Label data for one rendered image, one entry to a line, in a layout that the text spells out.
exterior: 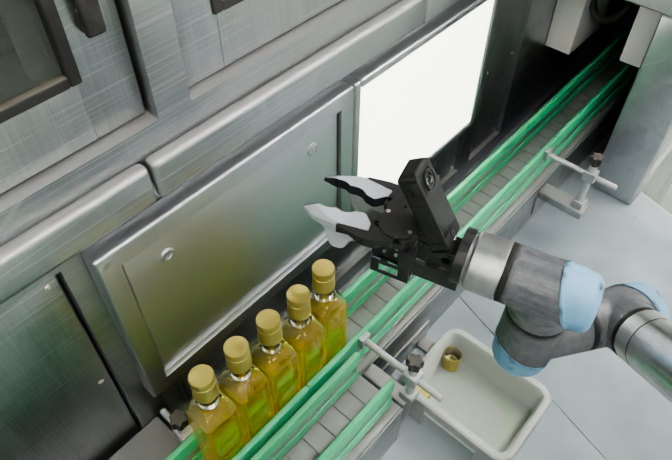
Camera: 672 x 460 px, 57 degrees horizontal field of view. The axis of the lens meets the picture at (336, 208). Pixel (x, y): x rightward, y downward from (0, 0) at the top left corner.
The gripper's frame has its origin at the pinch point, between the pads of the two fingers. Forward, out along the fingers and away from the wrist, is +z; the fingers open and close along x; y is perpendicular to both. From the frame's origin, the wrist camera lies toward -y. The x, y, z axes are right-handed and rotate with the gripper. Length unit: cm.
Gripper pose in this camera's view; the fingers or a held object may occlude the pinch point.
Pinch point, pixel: (323, 191)
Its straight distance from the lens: 80.6
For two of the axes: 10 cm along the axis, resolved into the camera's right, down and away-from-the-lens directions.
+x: 4.4, -6.5, 6.1
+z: -9.0, -3.4, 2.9
